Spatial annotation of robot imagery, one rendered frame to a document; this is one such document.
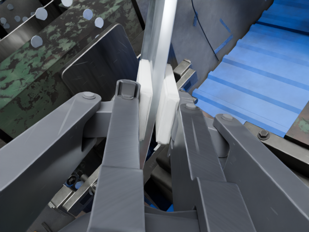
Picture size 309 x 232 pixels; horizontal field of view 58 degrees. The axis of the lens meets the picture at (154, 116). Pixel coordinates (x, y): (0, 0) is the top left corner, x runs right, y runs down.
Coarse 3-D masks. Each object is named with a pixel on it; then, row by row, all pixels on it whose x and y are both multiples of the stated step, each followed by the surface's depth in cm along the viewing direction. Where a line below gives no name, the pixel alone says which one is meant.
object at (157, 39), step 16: (160, 0) 19; (176, 0) 17; (160, 16) 17; (144, 32) 42; (160, 32) 17; (144, 48) 37; (160, 48) 17; (160, 64) 17; (160, 80) 17; (144, 144) 20; (144, 160) 21
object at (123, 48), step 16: (112, 32) 47; (96, 48) 46; (112, 48) 48; (128, 48) 51; (80, 64) 45; (96, 64) 47; (112, 64) 50; (128, 64) 53; (64, 80) 44; (80, 80) 46; (96, 80) 49; (112, 80) 51; (112, 96) 53
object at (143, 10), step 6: (42, 0) 109; (48, 0) 105; (132, 0) 66; (138, 0) 66; (144, 0) 67; (138, 6) 67; (144, 6) 68; (138, 12) 68; (144, 12) 69; (138, 18) 70; (144, 18) 69; (144, 24) 70; (204, 114) 96
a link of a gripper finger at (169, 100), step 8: (168, 64) 21; (168, 72) 19; (168, 80) 17; (168, 88) 16; (176, 88) 16; (160, 96) 17; (168, 96) 15; (176, 96) 15; (160, 104) 17; (168, 104) 15; (176, 104) 15; (160, 112) 16; (168, 112) 15; (160, 120) 15; (168, 120) 15; (160, 128) 15; (168, 128) 15; (160, 136) 16; (168, 136) 16; (160, 144) 16
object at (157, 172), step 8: (168, 144) 52; (160, 152) 51; (160, 160) 50; (168, 160) 50; (160, 168) 53; (168, 168) 49; (152, 176) 53; (160, 176) 52; (168, 176) 51; (304, 176) 45; (160, 184) 52; (168, 184) 50; (168, 192) 53; (168, 200) 61
